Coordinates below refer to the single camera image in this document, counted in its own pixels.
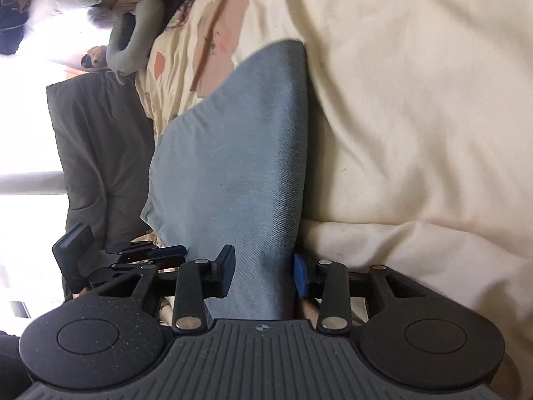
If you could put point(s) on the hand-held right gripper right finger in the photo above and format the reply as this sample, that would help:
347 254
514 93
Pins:
302 275

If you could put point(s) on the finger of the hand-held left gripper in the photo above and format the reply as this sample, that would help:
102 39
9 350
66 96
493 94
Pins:
166 252
73 248

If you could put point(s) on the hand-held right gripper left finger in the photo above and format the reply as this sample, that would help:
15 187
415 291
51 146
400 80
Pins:
227 271

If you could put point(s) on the light blue denim pants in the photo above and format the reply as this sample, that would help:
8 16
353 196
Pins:
250 175

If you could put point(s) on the dark grey pillow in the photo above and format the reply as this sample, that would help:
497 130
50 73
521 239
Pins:
100 146

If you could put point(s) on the brown teddy bear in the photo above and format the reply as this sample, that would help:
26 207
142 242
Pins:
95 55

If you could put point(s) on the cream bear print bed sheet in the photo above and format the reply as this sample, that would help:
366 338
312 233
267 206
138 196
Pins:
416 112

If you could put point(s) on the grey neck pillow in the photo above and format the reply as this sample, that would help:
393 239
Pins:
137 33

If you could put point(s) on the colourful patterned cloth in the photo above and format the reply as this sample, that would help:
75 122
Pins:
179 12

